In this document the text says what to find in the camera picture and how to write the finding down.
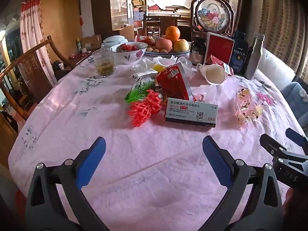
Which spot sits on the glass display cabinet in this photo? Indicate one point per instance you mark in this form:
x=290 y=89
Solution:
x=118 y=4

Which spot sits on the dark blue supplement bottle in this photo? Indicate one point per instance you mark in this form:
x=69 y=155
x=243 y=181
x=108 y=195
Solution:
x=238 y=53

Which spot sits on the white medicine box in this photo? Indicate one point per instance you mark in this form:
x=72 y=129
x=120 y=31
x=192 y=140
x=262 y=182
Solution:
x=190 y=113

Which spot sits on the white lidded jar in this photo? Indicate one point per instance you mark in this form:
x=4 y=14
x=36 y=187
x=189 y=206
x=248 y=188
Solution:
x=113 y=41

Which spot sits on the steel bottle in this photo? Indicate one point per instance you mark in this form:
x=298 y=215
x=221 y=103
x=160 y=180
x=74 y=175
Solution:
x=252 y=60

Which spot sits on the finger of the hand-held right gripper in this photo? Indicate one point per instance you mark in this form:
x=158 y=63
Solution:
x=297 y=137
x=270 y=143

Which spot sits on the blue cushion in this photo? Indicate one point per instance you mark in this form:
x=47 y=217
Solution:
x=293 y=96

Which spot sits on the pink floral tablecloth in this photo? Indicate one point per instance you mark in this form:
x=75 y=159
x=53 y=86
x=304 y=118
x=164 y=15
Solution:
x=144 y=149

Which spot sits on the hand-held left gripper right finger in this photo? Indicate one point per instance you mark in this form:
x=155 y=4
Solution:
x=216 y=163

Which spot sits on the yellow apple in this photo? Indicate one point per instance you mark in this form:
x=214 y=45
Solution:
x=181 y=45

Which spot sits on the white paper cup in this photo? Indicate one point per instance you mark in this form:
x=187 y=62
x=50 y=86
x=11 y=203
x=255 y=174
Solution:
x=214 y=74

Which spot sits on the brown wooden partition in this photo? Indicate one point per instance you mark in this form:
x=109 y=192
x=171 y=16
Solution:
x=60 y=19

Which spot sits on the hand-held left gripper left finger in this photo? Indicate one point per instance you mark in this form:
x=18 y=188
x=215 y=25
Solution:
x=92 y=161

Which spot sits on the pile of strawberries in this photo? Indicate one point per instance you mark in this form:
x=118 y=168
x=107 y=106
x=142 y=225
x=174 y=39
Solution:
x=125 y=47

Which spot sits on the pile of walnuts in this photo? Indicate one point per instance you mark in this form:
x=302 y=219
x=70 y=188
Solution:
x=156 y=50

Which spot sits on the dark wooden cabinet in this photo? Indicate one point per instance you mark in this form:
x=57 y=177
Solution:
x=240 y=4

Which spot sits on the red white snack bag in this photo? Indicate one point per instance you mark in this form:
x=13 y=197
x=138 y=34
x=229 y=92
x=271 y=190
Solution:
x=144 y=39

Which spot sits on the red snack packet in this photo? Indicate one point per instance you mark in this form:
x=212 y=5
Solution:
x=173 y=81

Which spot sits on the red foam fruit nets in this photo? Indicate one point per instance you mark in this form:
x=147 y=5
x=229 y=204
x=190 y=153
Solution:
x=142 y=110

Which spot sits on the floral curtain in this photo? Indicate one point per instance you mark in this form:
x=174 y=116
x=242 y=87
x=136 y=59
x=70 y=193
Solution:
x=33 y=41

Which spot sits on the white tissue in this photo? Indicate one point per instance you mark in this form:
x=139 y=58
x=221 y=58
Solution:
x=149 y=63

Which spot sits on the bookshelf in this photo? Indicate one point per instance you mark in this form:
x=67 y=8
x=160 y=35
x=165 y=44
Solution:
x=138 y=7

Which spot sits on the yellow wrapper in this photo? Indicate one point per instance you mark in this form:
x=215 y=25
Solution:
x=159 y=67

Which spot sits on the cardboard box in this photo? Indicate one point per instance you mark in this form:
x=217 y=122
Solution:
x=91 y=41

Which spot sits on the floral white bowl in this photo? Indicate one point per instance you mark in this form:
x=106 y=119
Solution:
x=130 y=57

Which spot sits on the orange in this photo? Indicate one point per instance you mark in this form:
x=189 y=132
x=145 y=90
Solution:
x=172 y=33

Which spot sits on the red apple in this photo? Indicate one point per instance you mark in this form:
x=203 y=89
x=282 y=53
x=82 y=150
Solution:
x=163 y=45

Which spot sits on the clear floral plastic wrapper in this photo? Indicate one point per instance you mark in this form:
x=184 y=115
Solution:
x=245 y=105

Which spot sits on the clear plastic cup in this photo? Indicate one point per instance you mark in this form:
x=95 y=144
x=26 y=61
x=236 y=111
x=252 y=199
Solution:
x=211 y=92

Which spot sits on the round embroidered table screen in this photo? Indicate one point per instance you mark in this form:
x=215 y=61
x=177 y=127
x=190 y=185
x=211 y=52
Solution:
x=211 y=16

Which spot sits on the blue white fruit plate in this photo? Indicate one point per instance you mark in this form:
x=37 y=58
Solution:
x=168 y=54

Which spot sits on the wooden armchair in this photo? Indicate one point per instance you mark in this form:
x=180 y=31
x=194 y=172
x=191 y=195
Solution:
x=14 y=63

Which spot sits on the glass of tea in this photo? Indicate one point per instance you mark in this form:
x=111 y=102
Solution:
x=103 y=63

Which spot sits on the red box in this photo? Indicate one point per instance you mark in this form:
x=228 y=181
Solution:
x=219 y=45

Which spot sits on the green tea packet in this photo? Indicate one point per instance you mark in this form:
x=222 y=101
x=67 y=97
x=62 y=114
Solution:
x=139 y=87

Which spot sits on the white sofa back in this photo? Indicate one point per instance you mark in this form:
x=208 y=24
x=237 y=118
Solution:
x=276 y=69

